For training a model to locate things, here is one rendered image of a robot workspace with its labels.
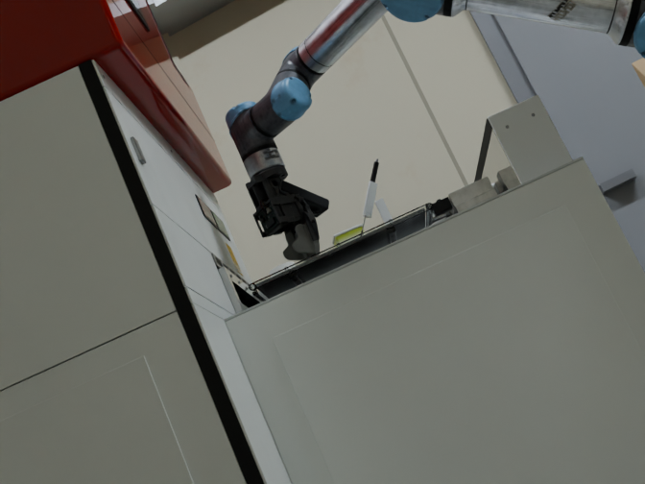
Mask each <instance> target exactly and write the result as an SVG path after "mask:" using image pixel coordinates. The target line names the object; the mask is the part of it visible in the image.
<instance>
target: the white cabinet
mask: <svg viewBox="0 0 645 484"><path fill-rule="evenodd" d="M226 325H227V329H228V331H229V334H230V336H231V339H232V341H233V344H234V346H235V348H236V350H237V352H238V355H239V357H240V359H241V362H242V364H243V367H244V369H245V371H246V374H247V376H248V379H249V381H250V383H251V387H252V390H253V391H254V393H255V396H256V398H257V401H258V403H259V406H260V408H261V410H262V413H263V415H264V418H265V420H266V422H267V425H268V427H269V429H270V431H271V433H272V436H273V438H274V441H275V444H276V447H277V449H278V452H279V454H280V456H281V459H282V461H283V464H284V466H285V469H286V471H287V473H288V475H289V477H290V480H291V482H292V484H645V273H644V271H643V269H642V268H641V266H640V264H639V262H638V260H637V258H636V256H635V254H634V253H633V250H632V248H631V246H630V244H629V242H628V240H627V239H626V237H625V235H624V233H623V231H622V230H621V228H620V226H619V225H618V223H617V221H616V219H615V217H614V215H613V213H612V211H611V210H610V208H609V205H608V203H607V201H606V199H605V197H604V196H603V194H602V192H601V190H600V188H599V186H598V184H597V182H596V181H595V180H594V178H593V176H592V174H591V172H590V170H589V168H588V167H587V165H586V163H585V160H584V159H581V160H579V161H577V162H574V163H572V164H570V165H568V166H566V167H563V168H562V169H560V170H558V171H556V172H553V173H551V174H549V175H547V176H545V177H542V178H540V179H538V180H536V181H532V182H530V183H528V184H526V185H524V186H521V187H519V188H517V189H516V190H514V191H511V192H509V193H507V194H505V195H503V196H500V197H498V198H496V199H494V200H492V201H489V202H487V203H485V204H483V205H481V206H477V207H475V208H474V209H472V210H469V211H467V212H465V213H463V214H461V215H458V216H456V217H454V218H452V219H450V220H447V221H445V222H443V223H441V224H439V225H436V226H435V227H433V228H431V229H429V230H425V231H423V232H421V233H419V234H416V235H414V236H412V237H410V238H408V239H405V240H403V241H401V242H399V243H397V244H394V245H392V246H391V247H389V248H387V249H384V250H382V251H380V252H378V253H376V254H372V255H370V256H368V257H366V258H363V259H361V260H359V261H357V262H355V263H352V264H350V265H348V266H346V267H345V268H342V269H340V270H338V271H336V272H334V273H331V274H329V275H327V276H325V277H323V278H319V279H317V280H315V281H313V282H310V283H308V284H306V285H304V286H302V287H300V288H298V289H296V290H294V291H292V292H289V293H287V294H285V295H283V296H281V297H278V298H276V299H274V300H272V301H270V302H266V303H264V304H262V305H260V306H257V307H256V308H254V309H252V310H250V311H247V312H245V313H243V314H241V315H239V316H236V317H234V318H232V319H230V320H228V321H226Z"/></svg>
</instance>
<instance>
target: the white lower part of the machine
mask: <svg viewBox="0 0 645 484"><path fill-rule="evenodd" d="M0 484H292V482H291V480H290V477H289V475H288V473H287V471H286V469H285V466H284V464H283V461H282V459H281V456H280V454H279V452H278V449H277V447H276V444H275V441H274V438H273V436H272V433H271V431H270V429H269V427H268V425H267V422H266V420H265V418H264V415H263V413H262V410H261V408H260V406H259V403H258V401H257V398H256V396H255V393H254V391H253V390H252V387H251V383H250V381H249V379H248V376H247V374H246V371H245V369H244V367H243V364H242V362H241V359H240V357H239V355H238V352H237V350H236V348H235V346H234V344H233V341H232V339H231V336H230V334H229V331H228V329H227V325H226V322H225V321H224V320H223V319H221V318H219V317H217V316H216V315H214V314H212V313H210V312H208V311H207V310H205V309H203V308H201V307H199V306H197V305H196V304H194V303H192V304H191V303H190V304H188V305H186V306H184V307H182V308H180V309H178V310H177V311H176V312H174V313H172V314H170V315H167V316H165V317H163V318H161V319H159V320H156V321H154V322H152V323H150V324H148V325H145V326H143V327H141V328H139V329H136V330H134V331H132V332H130V333H128V334H125V335H123V336H121V337H119V338H117V339H114V340H112V341H110V342H108V343H106V344H103V345H102V346H100V347H98V348H96V349H94V350H91V351H88V352H86V353H84V354H81V355H79V356H77V357H75V358H73V359H70V360H68V361H66V362H64V363H62V364H59V365H58V366H56V367H54V368H52V369H49V370H47V371H45V372H43V373H41V374H38V375H35V376H33V377H31V378H28V379H26V380H24V381H22V382H20V383H17V384H15V385H13V386H12V387H10V388H7V389H5V390H3V391H1V392H0Z"/></svg>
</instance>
